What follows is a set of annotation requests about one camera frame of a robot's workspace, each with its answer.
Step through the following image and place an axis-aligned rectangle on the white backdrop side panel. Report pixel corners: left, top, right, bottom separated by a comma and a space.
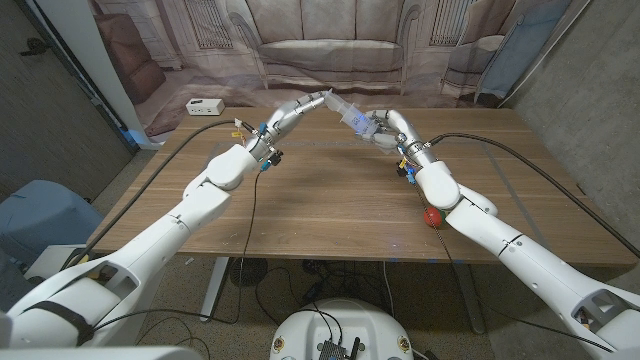
34, 0, 164, 151

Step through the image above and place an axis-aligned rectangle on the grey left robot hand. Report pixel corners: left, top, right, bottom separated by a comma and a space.
248, 90, 331, 161

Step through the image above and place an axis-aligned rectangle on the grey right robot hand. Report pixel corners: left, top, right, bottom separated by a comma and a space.
357, 108, 441, 169

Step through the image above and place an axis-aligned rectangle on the white floor platform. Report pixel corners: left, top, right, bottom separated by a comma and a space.
24, 243, 91, 281

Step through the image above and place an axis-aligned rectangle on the person's leg in jeans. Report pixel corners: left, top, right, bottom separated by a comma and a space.
0, 249, 31, 311

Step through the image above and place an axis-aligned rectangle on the grey table leg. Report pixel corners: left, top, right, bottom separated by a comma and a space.
452, 262, 486, 335

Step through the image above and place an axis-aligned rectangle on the clear plastic syringe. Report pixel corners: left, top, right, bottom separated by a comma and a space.
323, 89, 381, 139

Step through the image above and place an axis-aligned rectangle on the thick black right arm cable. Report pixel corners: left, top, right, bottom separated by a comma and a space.
427, 132, 640, 259

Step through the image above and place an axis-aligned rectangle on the thin black left wrist cable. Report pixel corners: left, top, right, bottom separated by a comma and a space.
92, 167, 264, 334

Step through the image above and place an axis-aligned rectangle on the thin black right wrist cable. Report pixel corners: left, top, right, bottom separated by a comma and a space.
412, 182, 616, 354

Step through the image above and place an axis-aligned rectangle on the red striped wooden maraca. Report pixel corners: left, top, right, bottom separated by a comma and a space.
423, 206, 447, 230

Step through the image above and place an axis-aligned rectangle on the black floor cable loop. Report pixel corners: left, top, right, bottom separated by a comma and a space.
253, 264, 321, 327

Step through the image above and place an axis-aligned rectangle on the blue padded chair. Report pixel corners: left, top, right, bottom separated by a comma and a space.
0, 179, 105, 266

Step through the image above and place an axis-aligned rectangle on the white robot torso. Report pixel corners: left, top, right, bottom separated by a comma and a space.
269, 298, 415, 360

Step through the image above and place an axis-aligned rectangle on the white table leg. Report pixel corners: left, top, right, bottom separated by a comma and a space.
199, 257, 231, 323

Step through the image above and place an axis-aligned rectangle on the black module on torso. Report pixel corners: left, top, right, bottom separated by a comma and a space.
318, 337, 362, 360

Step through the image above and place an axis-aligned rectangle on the white power strip box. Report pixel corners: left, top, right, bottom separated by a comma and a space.
185, 97, 226, 117

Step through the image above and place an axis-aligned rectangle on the printed sofa room backdrop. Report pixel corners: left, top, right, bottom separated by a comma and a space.
89, 0, 574, 139

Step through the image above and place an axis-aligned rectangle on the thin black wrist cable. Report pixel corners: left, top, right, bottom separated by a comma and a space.
412, 182, 616, 354
92, 167, 264, 334

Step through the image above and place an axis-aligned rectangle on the black round floor device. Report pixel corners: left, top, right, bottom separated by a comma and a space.
229, 257, 269, 288

